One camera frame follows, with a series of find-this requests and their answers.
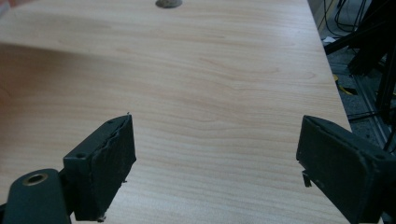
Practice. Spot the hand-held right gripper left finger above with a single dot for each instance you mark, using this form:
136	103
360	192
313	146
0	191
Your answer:
102	174

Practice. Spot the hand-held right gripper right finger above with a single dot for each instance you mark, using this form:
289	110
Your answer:
336	174

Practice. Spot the yellow tape strip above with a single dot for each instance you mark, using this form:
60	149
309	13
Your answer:
344	88

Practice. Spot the white paper scrap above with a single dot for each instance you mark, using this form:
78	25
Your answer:
328	39

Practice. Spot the black metal stand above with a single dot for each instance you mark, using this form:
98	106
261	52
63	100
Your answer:
373	40

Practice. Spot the round grey-brown object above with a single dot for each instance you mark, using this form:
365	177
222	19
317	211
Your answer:
168	3

